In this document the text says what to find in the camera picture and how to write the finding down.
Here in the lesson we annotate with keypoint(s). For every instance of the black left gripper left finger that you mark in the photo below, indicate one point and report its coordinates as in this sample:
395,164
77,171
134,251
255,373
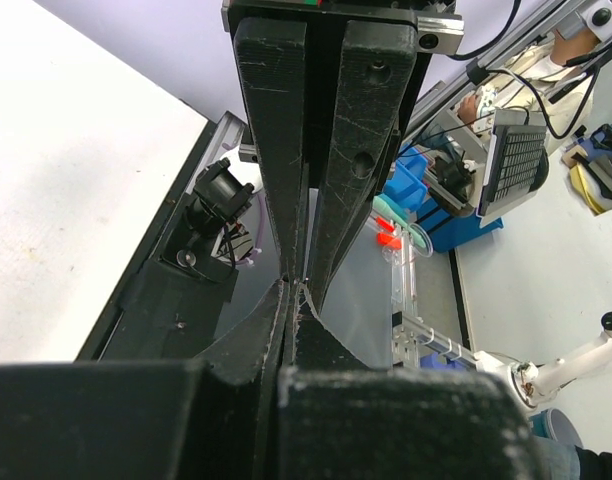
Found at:
210,417

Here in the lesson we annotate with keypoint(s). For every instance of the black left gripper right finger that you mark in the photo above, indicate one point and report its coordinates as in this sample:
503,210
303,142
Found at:
338,419

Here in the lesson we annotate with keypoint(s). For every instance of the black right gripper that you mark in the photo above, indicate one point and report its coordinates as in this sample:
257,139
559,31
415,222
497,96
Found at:
376,63

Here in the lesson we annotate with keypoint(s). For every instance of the person at keyboard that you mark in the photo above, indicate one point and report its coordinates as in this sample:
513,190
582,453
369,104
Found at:
534,77

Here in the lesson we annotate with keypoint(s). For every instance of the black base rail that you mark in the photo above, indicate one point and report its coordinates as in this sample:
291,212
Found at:
169,299

